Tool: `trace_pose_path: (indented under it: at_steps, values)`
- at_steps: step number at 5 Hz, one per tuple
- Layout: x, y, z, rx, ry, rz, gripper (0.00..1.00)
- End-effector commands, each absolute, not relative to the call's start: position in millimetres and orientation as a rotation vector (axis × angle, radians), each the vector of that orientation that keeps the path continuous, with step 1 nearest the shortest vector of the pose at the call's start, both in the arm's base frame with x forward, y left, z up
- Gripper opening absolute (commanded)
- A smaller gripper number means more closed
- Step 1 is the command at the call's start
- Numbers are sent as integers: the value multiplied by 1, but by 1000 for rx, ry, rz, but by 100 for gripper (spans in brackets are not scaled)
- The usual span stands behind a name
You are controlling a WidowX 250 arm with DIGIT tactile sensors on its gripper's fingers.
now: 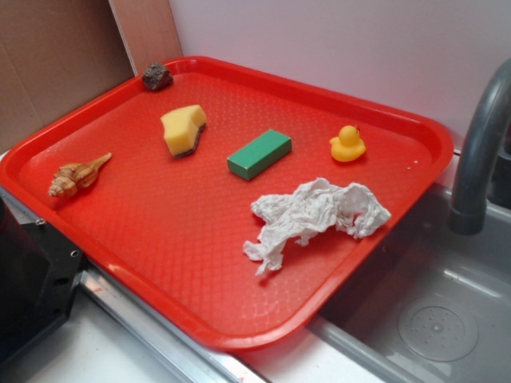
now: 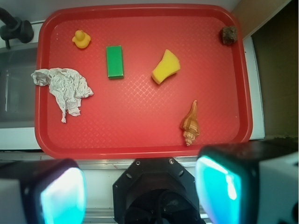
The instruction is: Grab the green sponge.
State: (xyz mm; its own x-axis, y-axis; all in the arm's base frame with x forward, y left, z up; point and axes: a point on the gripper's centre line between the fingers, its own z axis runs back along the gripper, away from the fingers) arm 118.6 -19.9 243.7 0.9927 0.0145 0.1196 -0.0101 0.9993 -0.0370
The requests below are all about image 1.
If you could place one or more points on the grey plastic sink basin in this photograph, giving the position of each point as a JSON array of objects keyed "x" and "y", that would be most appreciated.
[{"x": 428, "y": 305}]

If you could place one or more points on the red plastic tray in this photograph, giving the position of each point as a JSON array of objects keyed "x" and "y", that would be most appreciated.
[{"x": 172, "y": 229}]

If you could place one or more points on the brown cardboard panel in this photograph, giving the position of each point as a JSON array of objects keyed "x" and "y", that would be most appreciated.
[{"x": 55, "y": 57}]

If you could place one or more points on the yellow sponge with dark pad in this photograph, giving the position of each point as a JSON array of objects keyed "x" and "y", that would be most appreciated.
[{"x": 182, "y": 129}]

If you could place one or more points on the grey faucet spout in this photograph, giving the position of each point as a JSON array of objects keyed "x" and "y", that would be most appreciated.
[{"x": 483, "y": 173}]

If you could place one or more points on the crumpled white paper towel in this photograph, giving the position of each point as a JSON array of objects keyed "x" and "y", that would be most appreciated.
[{"x": 310, "y": 210}]

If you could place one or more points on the green rectangular sponge block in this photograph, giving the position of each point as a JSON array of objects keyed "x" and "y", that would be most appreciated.
[{"x": 260, "y": 154}]

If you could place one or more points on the black metal bracket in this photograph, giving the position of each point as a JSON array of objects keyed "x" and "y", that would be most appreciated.
[{"x": 39, "y": 276}]

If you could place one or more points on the brown spiral seashell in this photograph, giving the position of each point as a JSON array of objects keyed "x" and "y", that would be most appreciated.
[{"x": 71, "y": 178}]

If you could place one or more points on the yellow rubber duck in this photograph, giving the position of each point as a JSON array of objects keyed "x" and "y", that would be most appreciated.
[{"x": 347, "y": 146}]

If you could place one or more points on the dark brown rock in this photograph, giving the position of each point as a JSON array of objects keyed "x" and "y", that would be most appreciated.
[{"x": 156, "y": 76}]

